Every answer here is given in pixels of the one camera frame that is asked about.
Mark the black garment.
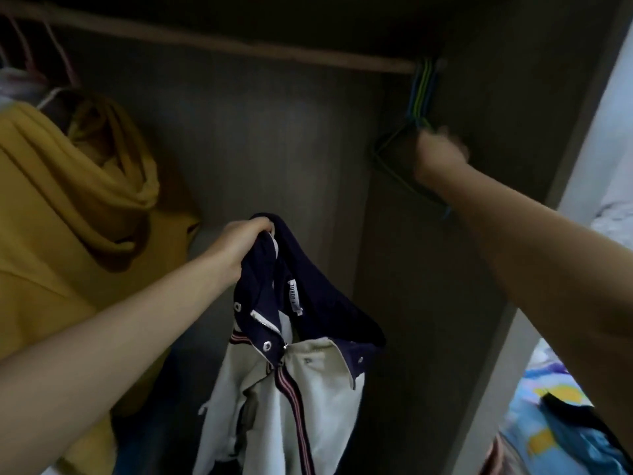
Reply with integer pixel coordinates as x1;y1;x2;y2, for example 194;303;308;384
542;391;633;461

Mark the wooden rod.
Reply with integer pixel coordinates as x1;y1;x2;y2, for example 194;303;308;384
0;0;446;75

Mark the blue garment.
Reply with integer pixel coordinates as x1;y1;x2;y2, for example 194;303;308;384
506;389;626;475

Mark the bunch of wire hangers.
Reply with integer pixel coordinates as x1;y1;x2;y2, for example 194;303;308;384
371;59;456;220

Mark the person's right hand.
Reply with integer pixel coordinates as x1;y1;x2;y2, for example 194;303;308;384
413;126;472;191

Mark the grey wardrobe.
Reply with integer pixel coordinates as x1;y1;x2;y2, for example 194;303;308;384
0;0;633;475

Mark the pink hanger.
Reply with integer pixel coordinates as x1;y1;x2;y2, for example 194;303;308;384
44;22;82;91
5;15;43;77

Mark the person's right forearm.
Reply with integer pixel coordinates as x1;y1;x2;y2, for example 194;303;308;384
433;158;633;453

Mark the colourful patterned pillow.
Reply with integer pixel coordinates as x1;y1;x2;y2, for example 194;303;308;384
524;341;597;404

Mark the person's left forearm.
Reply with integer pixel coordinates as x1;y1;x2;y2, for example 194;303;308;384
0;247;241;475

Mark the white tufted headboard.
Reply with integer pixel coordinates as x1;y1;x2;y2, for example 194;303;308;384
591;163;633;249

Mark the white navy striped jacket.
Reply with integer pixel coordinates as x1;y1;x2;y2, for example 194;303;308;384
193;212;387;475

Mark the white thin blouse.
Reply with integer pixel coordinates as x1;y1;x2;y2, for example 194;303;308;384
0;66;47;111

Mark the person's left hand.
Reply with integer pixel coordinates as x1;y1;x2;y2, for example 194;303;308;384
200;215;277;289

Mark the mustard yellow hoodie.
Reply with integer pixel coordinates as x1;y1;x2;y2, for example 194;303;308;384
0;88;201;475

